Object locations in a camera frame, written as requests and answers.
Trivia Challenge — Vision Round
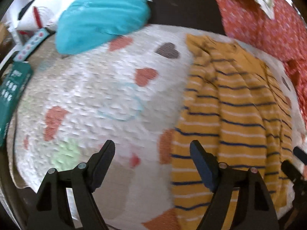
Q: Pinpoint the yellow striped small garment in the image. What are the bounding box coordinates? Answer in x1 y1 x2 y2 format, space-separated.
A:
171 34 293 229

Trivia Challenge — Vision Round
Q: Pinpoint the white quilted heart blanket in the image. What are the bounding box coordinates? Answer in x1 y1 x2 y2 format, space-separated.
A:
7 23 307 230

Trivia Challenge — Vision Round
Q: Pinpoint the red floral bedsheet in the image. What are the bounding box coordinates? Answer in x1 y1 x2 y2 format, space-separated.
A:
216 0 306 118

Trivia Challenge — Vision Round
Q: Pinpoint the dark green cardboard box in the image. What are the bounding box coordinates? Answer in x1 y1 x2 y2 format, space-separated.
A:
0 62 33 149

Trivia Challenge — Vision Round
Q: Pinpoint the light blue patterned strip box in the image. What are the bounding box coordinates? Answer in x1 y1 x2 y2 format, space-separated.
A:
13 28 51 62

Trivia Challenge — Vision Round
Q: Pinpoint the teal plush cushion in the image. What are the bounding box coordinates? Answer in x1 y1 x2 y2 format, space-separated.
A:
55 0 150 55

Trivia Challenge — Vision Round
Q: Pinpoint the white cloth with red stripes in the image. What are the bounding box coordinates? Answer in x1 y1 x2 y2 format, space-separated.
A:
16 0 75 31

